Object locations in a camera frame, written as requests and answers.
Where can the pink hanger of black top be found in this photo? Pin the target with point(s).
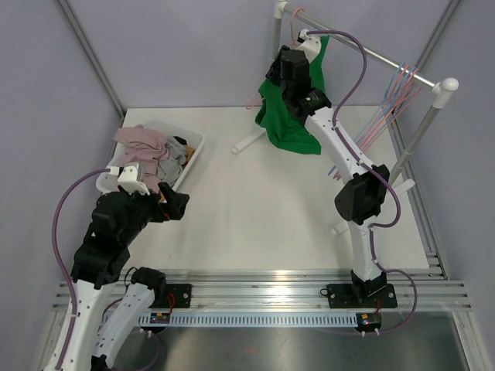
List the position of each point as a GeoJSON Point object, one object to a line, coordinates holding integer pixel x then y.
{"type": "Point", "coordinates": [379, 120]}

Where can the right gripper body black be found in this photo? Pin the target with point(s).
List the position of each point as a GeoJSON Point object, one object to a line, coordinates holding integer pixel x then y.
{"type": "Point", "coordinates": [274, 73]}

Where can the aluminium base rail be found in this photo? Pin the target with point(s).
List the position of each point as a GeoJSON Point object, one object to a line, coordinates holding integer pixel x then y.
{"type": "Point", "coordinates": [300, 290]}

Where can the black tank top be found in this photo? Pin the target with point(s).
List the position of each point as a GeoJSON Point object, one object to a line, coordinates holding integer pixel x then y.
{"type": "Point", "coordinates": [181, 141]}

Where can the pink hanger of grey top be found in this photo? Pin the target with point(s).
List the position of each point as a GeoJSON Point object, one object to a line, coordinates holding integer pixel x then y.
{"type": "Point", "coordinates": [386, 112]}

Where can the blue hanger of green top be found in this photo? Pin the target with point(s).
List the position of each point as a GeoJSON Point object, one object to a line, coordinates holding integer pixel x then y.
{"type": "Point", "coordinates": [377, 116]}

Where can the blue hanger of brown top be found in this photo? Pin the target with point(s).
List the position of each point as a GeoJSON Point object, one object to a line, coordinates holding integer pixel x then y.
{"type": "Point", "coordinates": [383, 116]}

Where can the pink tank top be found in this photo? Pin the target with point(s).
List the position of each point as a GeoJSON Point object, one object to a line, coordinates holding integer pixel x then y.
{"type": "Point", "coordinates": [144, 146]}

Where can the grey tank top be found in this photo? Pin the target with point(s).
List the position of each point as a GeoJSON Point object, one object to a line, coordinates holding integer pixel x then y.
{"type": "Point", "coordinates": [170, 169]}

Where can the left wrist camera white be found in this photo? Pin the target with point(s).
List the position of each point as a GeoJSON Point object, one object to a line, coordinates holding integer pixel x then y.
{"type": "Point", "coordinates": [130, 177]}

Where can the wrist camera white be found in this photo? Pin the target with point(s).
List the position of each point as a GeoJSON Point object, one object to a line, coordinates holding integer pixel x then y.
{"type": "Point", "coordinates": [310, 44]}
{"type": "Point", "coordinates": [130, 177]}

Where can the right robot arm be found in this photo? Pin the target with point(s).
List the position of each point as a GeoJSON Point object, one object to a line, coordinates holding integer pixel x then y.
{"type": "Point", "coordinates": [364, 184]}

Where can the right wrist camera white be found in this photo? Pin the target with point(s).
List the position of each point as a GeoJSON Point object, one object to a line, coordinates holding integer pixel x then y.
{"type": "Point", "coordinates": [310, 44]}

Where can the white cable duct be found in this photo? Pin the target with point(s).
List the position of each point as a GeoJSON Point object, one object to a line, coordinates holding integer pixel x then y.
{"type": "Point", "coordinates": [250, 320]}

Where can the brown tank top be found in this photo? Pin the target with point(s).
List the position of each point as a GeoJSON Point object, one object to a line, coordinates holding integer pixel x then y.
{"type": "Point", "coordinates": [190, 151]}

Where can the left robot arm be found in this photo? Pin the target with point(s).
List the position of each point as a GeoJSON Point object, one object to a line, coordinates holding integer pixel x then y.
{"type": "Point", "coordinates": [86, 342]}

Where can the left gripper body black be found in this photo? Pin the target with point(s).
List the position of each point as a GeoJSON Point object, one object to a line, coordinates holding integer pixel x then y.
{"type": "Point", "coordinates": [147, 209]}

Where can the white plastic basket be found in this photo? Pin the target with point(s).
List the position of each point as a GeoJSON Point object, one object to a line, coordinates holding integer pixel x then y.
{"type": "Point", "coordinates": [194, 139]}

